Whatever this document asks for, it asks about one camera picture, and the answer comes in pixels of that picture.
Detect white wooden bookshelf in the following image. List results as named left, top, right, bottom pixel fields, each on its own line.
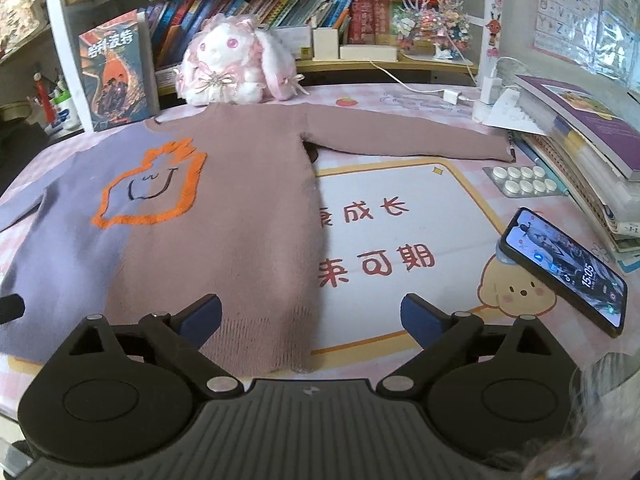
left=46, top=0, right=499, bottom=131

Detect stack of books at right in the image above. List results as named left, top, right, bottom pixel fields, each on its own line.
left=514, top=75, right=639, bottom=273

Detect pink and purple sweater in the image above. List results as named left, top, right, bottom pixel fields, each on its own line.
left=1, top=103, right=510, bottom=376

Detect row of colourful shelf books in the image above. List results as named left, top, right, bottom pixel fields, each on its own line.
left=145, top=0, right=354, bottom=68

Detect white charger with cable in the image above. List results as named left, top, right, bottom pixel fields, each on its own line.
left=368, top=60, right=492, bottom=122

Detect white pink plush bunny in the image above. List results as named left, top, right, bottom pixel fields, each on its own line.
left=175, top=14, right=307, bottom=106

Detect white pill blister pack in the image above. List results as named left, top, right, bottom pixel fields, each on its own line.
left=483, top=165, right=568, bottom=198

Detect white cardboard box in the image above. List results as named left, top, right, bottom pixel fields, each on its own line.
left=312, top=27, right=340, bottom=61

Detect Harry Potter book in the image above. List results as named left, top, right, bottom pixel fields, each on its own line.
left=78, top=9, right=160, bottom=131

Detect black smartphone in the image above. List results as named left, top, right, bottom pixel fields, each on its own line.
left=498, top=207, right=628, bottom=338

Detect colourful flower decoration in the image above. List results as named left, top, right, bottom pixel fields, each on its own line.
left=390, top=0, right=471, bottom=61

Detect white green lidded jar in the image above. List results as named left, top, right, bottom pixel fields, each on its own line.
left=50, top=90, right=81, bottom=132

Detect pink checkered desk mat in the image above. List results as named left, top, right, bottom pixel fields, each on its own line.
left=0, top=81, right=640, bottom=421

